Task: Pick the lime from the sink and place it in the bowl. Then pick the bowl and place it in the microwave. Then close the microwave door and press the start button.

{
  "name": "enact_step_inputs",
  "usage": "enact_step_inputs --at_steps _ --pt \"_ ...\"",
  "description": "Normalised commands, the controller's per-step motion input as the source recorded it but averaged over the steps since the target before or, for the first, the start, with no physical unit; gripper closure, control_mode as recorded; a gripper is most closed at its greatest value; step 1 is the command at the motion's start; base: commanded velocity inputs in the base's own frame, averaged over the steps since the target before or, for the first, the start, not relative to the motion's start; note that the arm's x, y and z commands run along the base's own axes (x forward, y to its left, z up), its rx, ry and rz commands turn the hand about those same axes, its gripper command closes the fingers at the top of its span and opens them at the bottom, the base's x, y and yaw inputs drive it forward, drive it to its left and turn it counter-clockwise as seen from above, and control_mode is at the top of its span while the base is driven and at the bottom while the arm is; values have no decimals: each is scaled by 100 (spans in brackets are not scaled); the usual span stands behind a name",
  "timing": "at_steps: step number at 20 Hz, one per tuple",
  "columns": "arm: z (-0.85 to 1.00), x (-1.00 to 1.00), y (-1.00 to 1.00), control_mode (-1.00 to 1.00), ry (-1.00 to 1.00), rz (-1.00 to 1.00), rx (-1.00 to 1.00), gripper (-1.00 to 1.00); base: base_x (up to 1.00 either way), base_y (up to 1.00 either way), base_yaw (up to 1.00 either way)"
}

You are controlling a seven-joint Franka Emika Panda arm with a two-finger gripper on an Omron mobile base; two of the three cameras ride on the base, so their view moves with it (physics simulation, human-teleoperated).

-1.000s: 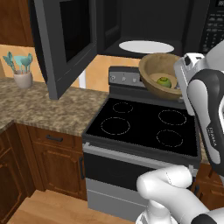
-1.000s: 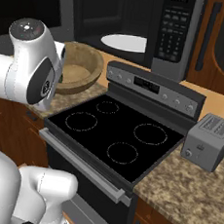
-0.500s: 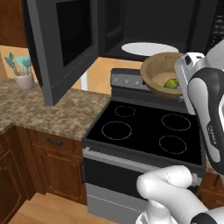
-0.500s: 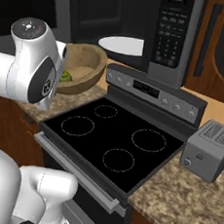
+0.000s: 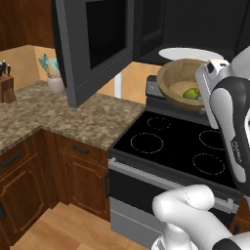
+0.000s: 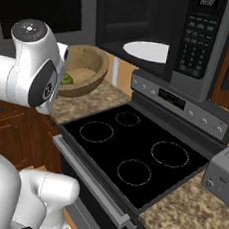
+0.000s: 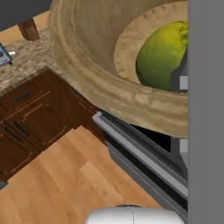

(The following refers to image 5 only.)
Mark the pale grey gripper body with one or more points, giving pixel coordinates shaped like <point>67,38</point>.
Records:
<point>204,85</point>

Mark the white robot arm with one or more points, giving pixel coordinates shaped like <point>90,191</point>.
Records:
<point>192,208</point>

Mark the green lime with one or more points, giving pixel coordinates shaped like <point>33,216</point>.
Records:
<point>190,93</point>

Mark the wooden bowl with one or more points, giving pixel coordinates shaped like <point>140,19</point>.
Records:
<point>171,73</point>

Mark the white microwave turntable plate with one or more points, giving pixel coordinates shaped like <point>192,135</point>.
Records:
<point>185,53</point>

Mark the black microwave oven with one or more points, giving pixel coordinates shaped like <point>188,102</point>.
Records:
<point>195,22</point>

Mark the black microwave door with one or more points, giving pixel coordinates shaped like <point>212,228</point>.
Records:
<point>97,42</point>

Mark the brown wooden cupboard door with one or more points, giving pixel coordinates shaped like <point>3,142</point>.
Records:
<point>22,198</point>
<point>81,185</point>
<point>242,215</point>

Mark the black and silver stove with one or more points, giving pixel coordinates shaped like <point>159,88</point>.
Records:
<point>162,149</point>

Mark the brown wooden drawer front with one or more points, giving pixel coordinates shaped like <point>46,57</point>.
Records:
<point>22,153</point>
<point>94,153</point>

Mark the white utensil pot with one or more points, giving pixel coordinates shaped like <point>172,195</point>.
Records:
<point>55,85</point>

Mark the wooden knife block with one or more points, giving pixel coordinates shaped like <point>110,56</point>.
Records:
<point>6,89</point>

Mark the brown wooden wall cupboard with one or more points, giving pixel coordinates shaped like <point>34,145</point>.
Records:
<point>22,19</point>

